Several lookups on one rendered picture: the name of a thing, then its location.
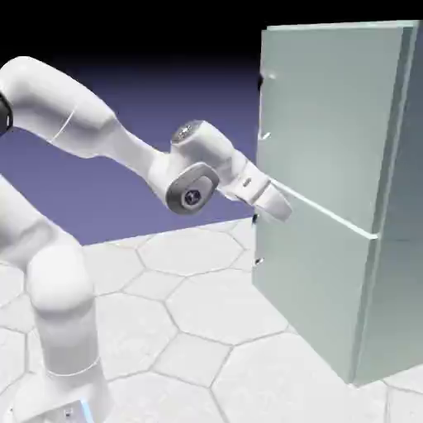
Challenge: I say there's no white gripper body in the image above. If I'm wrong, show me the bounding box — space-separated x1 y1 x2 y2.
253 183 293 223

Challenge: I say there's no curved metal short door handle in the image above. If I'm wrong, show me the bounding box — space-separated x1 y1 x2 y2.
251 213 265 267

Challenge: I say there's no pale green cabinet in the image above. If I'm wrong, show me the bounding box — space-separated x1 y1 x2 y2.
250 19 423 387

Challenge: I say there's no curved metal long door handle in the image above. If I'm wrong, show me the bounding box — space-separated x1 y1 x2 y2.
257 69 278 142

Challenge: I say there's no pale green short cabinet door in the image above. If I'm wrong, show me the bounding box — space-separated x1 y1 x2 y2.
250 191 379 383

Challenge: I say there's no pale green tall cabinet door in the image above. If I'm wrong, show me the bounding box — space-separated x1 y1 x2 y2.
256 25 406 235

